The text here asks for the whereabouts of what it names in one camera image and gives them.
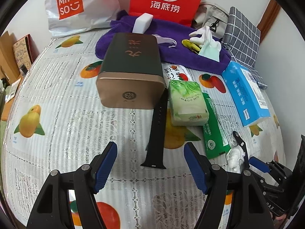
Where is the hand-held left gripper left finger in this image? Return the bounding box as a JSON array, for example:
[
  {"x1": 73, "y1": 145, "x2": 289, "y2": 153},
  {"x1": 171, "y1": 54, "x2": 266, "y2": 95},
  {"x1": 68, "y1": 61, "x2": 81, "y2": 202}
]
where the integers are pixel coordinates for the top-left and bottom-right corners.
[{"x1": 26, "y1": 141, "x2": 118, "y2": 229}]

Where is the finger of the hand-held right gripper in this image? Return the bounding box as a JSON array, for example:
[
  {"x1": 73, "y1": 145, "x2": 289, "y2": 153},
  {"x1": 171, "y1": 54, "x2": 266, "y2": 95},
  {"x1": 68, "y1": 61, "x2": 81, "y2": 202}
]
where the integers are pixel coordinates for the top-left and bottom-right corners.
[
  {"x1": 232, "y1": 131, "x2": 249, "y2": 170},
  {"x1": 249, "y1": 157, "x2": 292, "y2": 179}
]

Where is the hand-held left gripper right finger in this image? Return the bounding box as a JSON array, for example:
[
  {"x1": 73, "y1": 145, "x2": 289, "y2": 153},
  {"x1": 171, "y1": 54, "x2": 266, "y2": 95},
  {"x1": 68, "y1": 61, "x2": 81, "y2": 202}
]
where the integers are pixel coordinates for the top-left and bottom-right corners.
[{"x1": 183, "y1": 142, "x2": 273, "y2": 229}]

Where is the white wrapper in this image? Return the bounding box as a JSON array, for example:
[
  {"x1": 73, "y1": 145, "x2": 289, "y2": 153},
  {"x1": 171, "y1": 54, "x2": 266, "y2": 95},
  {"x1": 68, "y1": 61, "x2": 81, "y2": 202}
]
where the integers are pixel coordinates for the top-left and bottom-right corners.
[{"x1": 225, "y1": 147, "x2": 245, "y2": 173}]

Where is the dark green packet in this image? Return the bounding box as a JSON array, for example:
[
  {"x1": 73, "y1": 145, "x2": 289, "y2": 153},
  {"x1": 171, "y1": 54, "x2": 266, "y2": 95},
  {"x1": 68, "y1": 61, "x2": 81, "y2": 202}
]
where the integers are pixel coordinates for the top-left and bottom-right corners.
[{"x1": 202, "y1": 93, "x2": 231, "y2": 161}]

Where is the black watch strap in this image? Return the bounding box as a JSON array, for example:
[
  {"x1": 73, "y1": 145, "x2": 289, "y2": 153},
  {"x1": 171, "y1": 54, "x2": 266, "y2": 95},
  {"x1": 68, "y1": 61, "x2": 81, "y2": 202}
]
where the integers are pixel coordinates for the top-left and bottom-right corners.
[{"x1": 140, "y1": 91, "x2": 168, "y2": 170}]

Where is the blue tissue pack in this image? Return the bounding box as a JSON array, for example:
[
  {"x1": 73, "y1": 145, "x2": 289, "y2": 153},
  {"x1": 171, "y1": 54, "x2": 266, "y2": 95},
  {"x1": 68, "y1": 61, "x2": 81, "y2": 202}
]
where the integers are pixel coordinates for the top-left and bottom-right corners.
[{"x1": 222, "y1": 61, "x2": 271, "y2": 127}]

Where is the light green tissue pack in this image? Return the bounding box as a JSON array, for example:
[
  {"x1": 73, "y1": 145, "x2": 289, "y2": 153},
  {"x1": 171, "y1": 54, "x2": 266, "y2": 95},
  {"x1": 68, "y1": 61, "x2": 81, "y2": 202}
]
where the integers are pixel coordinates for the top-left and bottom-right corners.
[{"x1": 169, "y1": 80, "x2": 209, "y2": 127}]

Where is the fruit printed tissue pack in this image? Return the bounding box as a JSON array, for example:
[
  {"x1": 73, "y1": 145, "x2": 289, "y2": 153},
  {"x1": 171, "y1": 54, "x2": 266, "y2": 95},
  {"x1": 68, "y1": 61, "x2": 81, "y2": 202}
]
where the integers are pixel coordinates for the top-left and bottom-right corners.
[{"x1": 162, "y1": 63, "x2": 190, "y2": 83}]

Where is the pale green cloth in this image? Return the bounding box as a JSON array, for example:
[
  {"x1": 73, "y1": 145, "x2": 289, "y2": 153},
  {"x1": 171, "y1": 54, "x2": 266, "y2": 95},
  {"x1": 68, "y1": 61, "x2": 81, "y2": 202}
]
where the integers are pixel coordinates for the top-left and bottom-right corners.
[{"x1": 198, "y1": 38, "x2": 222, "y2": 62}]

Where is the small yellow duffel bag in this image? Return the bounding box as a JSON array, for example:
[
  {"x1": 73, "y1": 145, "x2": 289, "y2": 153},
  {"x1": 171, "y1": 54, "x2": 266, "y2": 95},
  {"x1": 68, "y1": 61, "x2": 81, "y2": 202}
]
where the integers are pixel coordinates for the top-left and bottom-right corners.
[{"x1": 182, "y1": 39, "x2": 203, "y2": 53}]

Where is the white sock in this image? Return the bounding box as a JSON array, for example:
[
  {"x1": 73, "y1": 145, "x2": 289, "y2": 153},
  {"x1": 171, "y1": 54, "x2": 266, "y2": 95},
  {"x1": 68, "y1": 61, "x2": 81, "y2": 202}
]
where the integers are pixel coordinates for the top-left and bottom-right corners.
[{"x1": 189, "y1": 26, "x2": 212, "y2": 46}]

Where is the white tissue pack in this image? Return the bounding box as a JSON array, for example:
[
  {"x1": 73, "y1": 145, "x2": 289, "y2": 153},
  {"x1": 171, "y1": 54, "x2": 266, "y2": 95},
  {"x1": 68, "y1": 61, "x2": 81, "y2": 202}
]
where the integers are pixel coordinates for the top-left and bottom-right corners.
[{"x1": 133, "y1": 13, "x2": 154, "y2": 34}]

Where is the fruit printed tablecloth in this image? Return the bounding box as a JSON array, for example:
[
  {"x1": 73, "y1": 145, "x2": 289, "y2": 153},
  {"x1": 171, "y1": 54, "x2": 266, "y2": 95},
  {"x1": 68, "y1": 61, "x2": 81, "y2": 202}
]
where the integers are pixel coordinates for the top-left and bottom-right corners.
[{"x1": 0, "y1": 27, "x2": 286, "y2": 229}]

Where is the dark green tin box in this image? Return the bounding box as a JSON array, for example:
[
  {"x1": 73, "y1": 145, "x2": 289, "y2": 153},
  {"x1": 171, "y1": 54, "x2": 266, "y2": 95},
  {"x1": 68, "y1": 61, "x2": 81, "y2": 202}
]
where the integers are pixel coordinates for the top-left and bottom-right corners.
[{"x1": 96, "y1": 33, "x2": 166, "y2": 110}]

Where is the purple towel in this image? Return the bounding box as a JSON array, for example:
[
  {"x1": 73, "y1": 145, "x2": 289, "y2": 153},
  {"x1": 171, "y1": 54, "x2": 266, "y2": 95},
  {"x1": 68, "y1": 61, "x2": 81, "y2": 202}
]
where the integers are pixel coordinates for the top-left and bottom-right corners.
[{"x1": 95, "y1": 10, "x2": 231, "y2": 75}]

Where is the clear plastic wrapper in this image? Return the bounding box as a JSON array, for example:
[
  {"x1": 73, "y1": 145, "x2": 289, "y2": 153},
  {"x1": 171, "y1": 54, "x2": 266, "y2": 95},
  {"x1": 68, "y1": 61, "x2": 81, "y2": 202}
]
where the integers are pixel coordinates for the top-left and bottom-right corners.
[{"x1": 155, "y1": 35, "x2": 178, "y2": 48}]

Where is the beige canvas bag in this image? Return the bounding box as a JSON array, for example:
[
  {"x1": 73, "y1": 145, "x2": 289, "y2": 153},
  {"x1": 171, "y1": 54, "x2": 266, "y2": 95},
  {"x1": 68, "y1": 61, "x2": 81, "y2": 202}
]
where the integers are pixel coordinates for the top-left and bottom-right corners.
[{"x1": 192, "y1": 2, "x2": 230, "y2": 43}]

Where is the brown patterned box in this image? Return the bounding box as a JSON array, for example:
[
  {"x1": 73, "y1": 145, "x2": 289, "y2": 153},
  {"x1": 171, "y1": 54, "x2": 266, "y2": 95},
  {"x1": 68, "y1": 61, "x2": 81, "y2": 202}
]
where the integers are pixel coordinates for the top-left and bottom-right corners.
[{"x1": 12, "y1": 35, "x2": 36, "y2": 77}]

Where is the wooden headboard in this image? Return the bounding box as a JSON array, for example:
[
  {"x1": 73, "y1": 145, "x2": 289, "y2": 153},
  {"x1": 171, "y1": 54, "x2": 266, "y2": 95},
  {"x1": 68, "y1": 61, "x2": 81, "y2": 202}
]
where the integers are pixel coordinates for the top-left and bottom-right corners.
[{"x1": 0, "y1": 31, "x2": 21, "y2": 86}]

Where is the white plastic shopping bag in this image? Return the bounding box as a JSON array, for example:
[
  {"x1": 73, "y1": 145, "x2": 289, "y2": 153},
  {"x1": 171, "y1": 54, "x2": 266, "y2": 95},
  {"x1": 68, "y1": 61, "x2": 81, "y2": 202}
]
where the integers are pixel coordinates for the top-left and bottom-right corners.
[{"x1": 45, "y1": 0, "x2": 122, "y2": 39}]

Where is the red paper bag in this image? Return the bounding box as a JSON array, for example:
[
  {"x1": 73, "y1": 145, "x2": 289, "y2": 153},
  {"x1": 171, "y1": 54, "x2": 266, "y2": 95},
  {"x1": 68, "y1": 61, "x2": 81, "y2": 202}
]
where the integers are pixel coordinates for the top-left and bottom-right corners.
[{"x1": 129, "y1": 0, "x2": 208, "y2": 28}]

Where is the brown wooden door frame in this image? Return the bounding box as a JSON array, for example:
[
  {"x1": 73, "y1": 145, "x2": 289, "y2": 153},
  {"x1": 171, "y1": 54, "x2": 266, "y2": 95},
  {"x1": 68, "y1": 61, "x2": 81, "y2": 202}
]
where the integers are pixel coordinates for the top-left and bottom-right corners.
[{"x1": 257, "y1": 0, "x2": 282, "y2": 31}]

